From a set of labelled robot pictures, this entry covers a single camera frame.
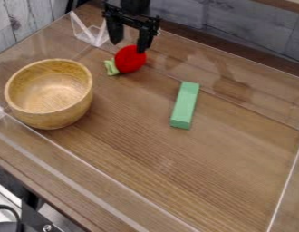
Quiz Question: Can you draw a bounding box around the clear acrylic corner bracket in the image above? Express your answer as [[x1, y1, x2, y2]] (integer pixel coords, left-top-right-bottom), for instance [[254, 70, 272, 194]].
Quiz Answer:
[[70, 11, 110, 47]]

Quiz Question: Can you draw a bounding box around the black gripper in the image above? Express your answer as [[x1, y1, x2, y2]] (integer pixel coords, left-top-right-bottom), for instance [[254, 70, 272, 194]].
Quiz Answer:
[[102, 0, 161, 53]]

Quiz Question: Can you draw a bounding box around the wooden bowl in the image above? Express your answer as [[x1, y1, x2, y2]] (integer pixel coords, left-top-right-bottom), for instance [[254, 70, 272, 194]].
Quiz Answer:
[[5, 59, 93, 130]]

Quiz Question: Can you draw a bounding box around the clear acrylic table barrier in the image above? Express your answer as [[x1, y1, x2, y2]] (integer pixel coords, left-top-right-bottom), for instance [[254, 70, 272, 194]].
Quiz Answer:
[[0, 18, 299, 232]]

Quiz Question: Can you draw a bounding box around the black metal bracket with screw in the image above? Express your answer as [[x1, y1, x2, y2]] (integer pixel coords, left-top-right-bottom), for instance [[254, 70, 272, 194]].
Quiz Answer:
[[19, 202, 63, 232]]

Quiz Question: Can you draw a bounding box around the black cable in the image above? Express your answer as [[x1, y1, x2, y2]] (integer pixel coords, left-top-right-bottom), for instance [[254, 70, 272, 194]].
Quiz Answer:
[[0, 204, 22, 232]]

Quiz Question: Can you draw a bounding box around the green rectangular block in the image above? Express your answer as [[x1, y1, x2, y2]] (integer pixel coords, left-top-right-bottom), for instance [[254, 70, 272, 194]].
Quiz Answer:
[[169, 82, 201, 130]]

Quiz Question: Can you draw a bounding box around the red plush strawberry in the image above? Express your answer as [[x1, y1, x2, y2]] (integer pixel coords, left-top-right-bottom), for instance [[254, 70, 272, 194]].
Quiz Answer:
[[103, 45, 146, 76]]

